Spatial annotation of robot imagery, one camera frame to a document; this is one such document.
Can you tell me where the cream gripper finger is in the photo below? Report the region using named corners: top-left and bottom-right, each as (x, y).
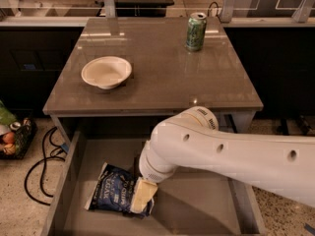
top-left (130, 177), bottom-right (158, 213)

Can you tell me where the blue chip bag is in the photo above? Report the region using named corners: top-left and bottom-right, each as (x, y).
top-left (85, 162), bottom-right (155, 218)

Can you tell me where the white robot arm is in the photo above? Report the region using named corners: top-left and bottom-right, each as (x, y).
top-left (139, 106), bottom-right (315, 207)

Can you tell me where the grey open drawer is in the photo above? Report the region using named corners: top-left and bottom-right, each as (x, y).
top-left (40, 117), bottom-right (266, 236)

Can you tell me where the grey counter table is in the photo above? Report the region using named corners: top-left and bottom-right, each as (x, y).
top-left (43, 18), bottom-right (263, 141)

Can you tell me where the green bag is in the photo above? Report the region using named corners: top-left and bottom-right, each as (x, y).
top-left (0, 100), bottom-right (17, 125)

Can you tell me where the white paper bowl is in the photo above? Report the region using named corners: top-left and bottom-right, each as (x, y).
top-left (81, 56), bottom-right (132, 89)

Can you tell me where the orange fruit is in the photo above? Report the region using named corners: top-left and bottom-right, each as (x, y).
top-left (2, 132), bottom-right (15, 144)

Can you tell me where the green soda can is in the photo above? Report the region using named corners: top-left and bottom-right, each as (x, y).
top-left (186, 12), bottom-right (207, 51)

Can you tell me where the dark background desk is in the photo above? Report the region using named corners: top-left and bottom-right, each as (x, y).
top-left (100, 0), bottom-right (174, 17)

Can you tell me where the black floor cable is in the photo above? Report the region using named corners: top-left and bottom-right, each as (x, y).
top-left (24, 126), bottom-right (67, 207)

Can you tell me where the black wire basket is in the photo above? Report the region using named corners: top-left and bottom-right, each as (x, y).
top-left (0, 118), bottom-right (37, 159)

